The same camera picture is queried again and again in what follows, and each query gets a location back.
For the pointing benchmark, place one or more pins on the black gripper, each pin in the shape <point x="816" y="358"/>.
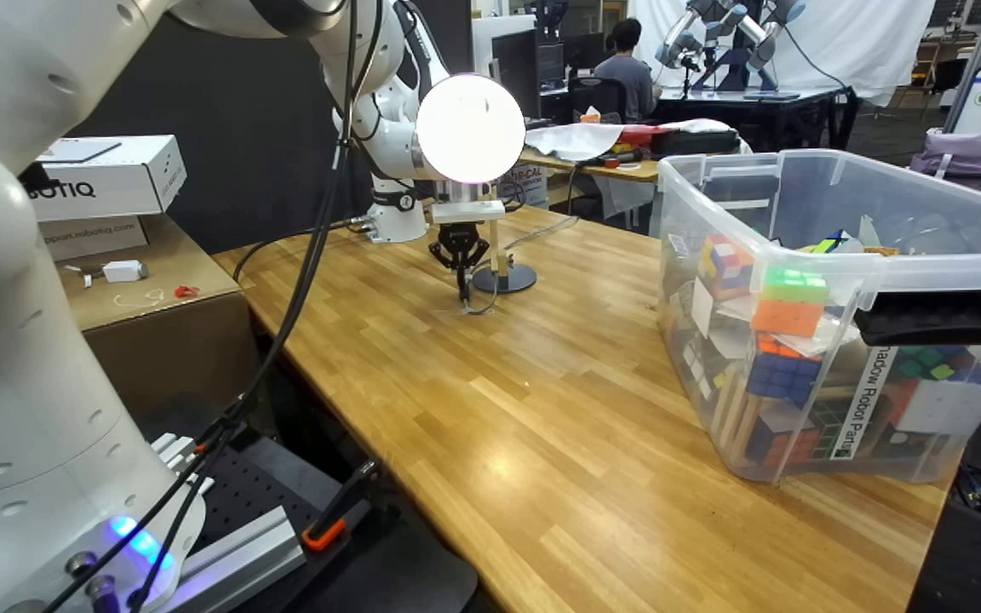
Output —
<point x="460" y="239"/>

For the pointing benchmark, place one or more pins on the purple bag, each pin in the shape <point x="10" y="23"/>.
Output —
<point x="971" y="155"/>

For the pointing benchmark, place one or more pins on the black office chair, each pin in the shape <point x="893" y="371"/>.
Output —
<point x="586" y="101"/>

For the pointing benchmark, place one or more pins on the white label strip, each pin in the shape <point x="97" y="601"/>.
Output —
<point x="858" y="403"/>

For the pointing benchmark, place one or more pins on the silver metal bracket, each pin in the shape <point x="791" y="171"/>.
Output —
<point x="178" y="457"/>

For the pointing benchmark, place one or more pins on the white cloth on desk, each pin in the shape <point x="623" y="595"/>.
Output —
<point x="571" y="142"/>

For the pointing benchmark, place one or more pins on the small white adapter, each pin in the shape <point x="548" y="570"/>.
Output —
<point x="119" y="271"/>

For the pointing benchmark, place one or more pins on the blue puzzle cube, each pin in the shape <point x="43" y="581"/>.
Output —
<point x="786" y="375"/>

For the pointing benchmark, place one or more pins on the white curtain sheet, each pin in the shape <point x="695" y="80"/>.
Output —
<point x="853" y="47"/>

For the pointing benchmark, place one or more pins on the seated person grey shirt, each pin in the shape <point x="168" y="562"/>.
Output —
<point x="629" y="73"/>

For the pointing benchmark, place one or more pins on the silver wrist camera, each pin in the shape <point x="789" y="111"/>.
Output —
<point x="472" y="209"/>

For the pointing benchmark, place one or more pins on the wooden background desk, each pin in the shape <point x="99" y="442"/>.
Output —
<point x="629" y="171"/>

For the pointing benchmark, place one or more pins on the green puzzle cube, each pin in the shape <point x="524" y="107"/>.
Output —
<point x="934" y="365"/>

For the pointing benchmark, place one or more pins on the white robot arm black-banded base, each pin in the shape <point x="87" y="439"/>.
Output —
<point x="395" y="227"/>

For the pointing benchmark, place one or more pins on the small red cap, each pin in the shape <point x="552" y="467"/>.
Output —
<point x="185" y="291"/>

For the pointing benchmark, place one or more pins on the black background table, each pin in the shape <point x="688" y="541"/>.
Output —
<point x="757" y="113"/>

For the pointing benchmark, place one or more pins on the black breadboard platform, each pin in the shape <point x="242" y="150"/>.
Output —
<point x="401" y="566"/>

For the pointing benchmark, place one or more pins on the black computer monitor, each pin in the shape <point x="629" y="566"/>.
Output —
<point x="529" y="55"/>

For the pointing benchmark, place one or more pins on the grey gripper rig on tripod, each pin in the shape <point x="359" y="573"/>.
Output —
<point x="741" y="36"/>

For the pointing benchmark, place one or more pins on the white Robotiq cardboard box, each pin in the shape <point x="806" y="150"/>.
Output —
<point x="117" y="171"/>

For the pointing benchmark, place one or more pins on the clear plastic storage box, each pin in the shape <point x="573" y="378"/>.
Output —
<point x="922" y="271"/>

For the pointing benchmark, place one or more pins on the aluminium extrusion rail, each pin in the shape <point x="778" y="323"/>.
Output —
<point x="237" y="558"/>

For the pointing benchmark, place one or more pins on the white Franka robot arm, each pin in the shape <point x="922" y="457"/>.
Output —
<point x="13" y="343"/>

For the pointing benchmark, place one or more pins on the pastel green orange cube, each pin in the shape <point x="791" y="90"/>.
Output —
<point x="791" y="300"/>

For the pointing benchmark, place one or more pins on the brown cardboard box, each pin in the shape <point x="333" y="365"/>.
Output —
<point x="172" y="343"/>

